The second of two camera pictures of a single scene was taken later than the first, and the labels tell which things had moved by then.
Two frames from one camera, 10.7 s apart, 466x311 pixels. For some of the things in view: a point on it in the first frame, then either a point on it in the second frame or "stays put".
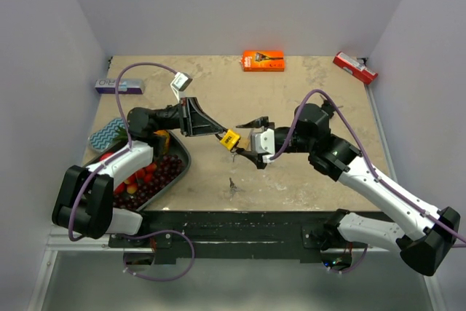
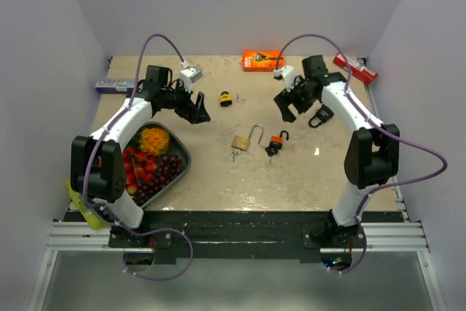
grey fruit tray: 178,146 stays put
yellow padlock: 230,139 → 226,99
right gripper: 258,123 → 285,98
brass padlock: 245,143 stays put
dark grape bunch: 167,169 stays put
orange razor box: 263,61 stays put
